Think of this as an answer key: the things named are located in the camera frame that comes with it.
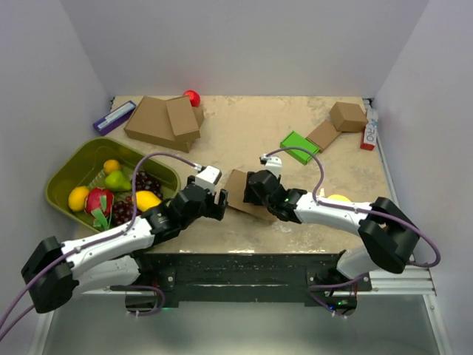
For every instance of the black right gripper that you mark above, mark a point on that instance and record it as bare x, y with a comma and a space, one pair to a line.
247, 194

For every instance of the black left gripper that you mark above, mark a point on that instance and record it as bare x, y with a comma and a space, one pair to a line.
216, 211

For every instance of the brown cardboard box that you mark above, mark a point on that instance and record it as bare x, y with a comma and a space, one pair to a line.
235, 186

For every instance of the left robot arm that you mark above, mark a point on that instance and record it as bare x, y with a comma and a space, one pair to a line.
52, 272

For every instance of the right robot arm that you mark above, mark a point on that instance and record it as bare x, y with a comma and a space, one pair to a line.
387, 234

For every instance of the green paper box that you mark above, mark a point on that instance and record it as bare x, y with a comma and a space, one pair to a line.
302, 147

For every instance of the medium brown box on top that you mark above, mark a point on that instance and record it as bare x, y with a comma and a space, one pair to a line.
182, 119

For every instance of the flat small brown box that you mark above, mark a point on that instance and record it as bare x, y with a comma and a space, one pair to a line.
323, 135

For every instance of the large flat brown box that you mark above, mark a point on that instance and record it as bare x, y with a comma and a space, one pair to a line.
150, 123

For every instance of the small brown cube box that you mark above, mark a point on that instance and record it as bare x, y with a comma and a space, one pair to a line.
347, 117

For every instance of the purple toothpaste box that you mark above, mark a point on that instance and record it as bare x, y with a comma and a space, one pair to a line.
114, 119

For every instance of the red white toothpaste box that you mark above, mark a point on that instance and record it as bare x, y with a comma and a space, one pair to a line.
370, 131

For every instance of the yellow mango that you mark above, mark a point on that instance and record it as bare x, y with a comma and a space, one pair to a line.
145, 200

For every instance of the orange round disc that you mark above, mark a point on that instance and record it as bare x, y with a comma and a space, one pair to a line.
336, 197

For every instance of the purple grapes bunch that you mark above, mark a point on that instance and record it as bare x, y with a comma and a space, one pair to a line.
122, 209

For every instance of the green pear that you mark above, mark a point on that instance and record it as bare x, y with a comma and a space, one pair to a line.
117, 181

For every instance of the red apple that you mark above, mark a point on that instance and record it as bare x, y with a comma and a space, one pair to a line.
194, 97

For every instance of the small orange fruit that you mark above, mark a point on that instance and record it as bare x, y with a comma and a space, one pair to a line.
111, 166

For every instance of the red dragon fruit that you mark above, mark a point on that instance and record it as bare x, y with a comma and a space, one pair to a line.
99, 203

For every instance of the olive green plastic bin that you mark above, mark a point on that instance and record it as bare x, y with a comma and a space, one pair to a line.
85, 168

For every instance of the yellow lemon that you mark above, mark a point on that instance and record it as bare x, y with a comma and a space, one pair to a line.
77, 198

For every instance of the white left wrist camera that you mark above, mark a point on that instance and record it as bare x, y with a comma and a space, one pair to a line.
208, 178

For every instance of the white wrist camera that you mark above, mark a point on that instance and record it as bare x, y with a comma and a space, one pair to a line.
208, 178
272, 163

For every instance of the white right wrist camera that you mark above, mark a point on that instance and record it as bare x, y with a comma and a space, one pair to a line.
272, 163

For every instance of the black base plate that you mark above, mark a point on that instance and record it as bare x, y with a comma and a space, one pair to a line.
191, 277

